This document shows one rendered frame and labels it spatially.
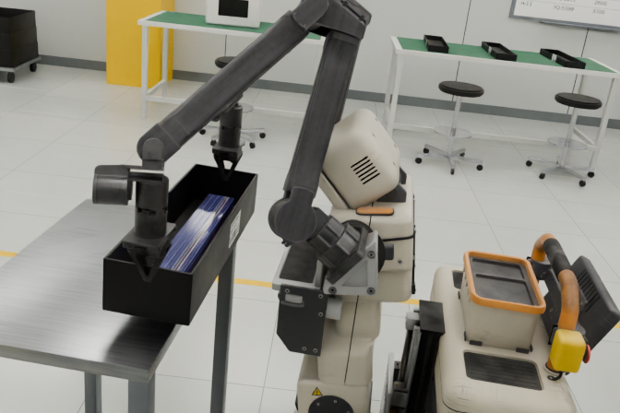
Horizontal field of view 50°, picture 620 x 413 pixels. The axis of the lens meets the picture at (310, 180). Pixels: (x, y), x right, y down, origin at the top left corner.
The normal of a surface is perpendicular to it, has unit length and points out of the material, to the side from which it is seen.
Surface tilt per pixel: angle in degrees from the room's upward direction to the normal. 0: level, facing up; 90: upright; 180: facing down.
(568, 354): 90
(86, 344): 0
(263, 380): 0
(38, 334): 0
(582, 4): 90
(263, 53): 72
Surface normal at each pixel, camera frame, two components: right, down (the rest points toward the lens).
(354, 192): -0.14, 0.33
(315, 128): 0.13, 0.00
